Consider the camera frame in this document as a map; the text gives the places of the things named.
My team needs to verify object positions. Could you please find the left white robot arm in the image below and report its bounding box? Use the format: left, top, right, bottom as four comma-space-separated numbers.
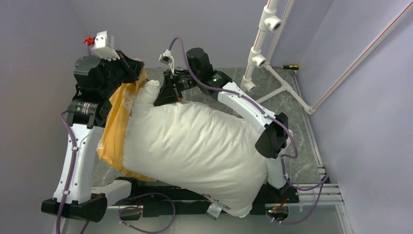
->
41, 50, 144, 222

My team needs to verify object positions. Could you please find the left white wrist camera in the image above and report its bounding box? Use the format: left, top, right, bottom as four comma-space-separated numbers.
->
84, 31, 120, 61

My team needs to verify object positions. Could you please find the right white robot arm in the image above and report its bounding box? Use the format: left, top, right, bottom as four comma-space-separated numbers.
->
154, 48, 297, 202

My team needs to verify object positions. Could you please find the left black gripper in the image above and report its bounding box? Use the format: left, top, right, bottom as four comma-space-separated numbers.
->
99, 49, 145, 98

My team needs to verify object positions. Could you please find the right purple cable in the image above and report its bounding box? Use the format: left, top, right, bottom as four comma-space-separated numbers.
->
168, 36, 330, 226

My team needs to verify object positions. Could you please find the aluminium rail frame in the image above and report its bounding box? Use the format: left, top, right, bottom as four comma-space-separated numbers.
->
51, 69, 354, 234

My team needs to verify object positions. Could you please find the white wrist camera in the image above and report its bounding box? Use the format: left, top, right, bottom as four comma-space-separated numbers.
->
158, 49, 175, 75
84, 31, 120, 61

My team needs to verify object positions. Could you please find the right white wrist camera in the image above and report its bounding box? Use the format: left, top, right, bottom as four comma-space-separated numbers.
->
158, 49, 175, 75

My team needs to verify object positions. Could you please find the purple cable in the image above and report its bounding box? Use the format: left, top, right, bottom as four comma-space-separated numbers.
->
55, 110, 176, 234
168, 36, 330, 226

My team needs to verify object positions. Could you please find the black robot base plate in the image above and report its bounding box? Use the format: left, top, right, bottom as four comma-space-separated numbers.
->
115, 178, 299, 217

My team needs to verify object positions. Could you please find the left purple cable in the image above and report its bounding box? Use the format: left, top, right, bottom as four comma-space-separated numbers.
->
55, 110, 176, 234

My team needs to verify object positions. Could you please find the white PVC pipe frame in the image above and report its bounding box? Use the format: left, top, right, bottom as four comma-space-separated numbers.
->
241, 0, 413, 115

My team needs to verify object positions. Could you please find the white pillow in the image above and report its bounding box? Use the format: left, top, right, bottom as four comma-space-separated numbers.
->
123, 80, 267, 217

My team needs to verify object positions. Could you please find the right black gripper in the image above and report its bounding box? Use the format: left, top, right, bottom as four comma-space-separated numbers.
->
153, 70, 200, 108

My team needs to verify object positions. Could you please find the screwdriver at back right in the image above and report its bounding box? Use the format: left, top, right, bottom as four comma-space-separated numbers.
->
281, 65, 300, 71

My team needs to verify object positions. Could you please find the yellow blue pillowcase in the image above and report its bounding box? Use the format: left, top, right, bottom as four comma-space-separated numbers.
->
96, 69, 156, 182

